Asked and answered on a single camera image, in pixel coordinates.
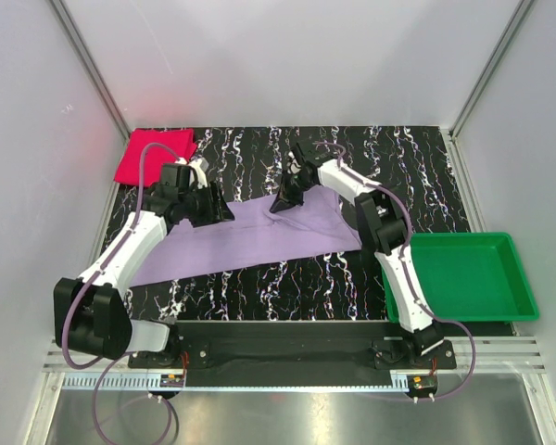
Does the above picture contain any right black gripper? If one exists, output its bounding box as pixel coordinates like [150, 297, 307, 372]
[270, 170, 315, 215]

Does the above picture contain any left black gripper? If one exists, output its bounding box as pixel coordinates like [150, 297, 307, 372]
[180, 181, 234, 228]

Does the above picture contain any lavender t shirt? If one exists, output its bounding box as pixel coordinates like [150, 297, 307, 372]
[132, 186, 360, 286]

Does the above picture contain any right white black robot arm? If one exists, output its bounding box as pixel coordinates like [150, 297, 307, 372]
[270, 142, 444, 368]

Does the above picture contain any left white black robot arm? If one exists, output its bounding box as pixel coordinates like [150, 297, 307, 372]
[53, 159, 234, 370]

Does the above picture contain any black marbled table mat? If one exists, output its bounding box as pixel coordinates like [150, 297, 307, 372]
[121, 125, 471, 322]

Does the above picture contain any folded pink t shirt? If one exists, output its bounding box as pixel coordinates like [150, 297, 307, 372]
[113, 128, 198, 189]

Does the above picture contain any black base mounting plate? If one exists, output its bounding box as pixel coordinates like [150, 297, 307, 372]
[129, 321, 457, 382]

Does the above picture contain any left connector board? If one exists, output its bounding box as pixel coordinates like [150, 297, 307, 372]
[159, 374, 184, 388]

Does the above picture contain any connector board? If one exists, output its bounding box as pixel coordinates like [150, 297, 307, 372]
[411, 375, 438, 390]
[159, 374, 184, 388]

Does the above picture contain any green plastic tray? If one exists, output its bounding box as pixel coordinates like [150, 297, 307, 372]
[375, 233, 539, 332]

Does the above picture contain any right connector board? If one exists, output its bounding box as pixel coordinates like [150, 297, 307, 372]
[411, 375, 438, 390]

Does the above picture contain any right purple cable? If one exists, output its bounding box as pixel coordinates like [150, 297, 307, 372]
[314, 141, 476, 402]

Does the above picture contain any purple cable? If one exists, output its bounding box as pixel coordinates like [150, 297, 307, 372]
[59, 142, 189, 444]
[314, 141, 476, 402]

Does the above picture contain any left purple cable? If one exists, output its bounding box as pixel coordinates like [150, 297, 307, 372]
[59, 142, 189, 444]

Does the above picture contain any white slotted cable duct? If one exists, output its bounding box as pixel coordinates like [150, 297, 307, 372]
[62, 372, 430, 393]

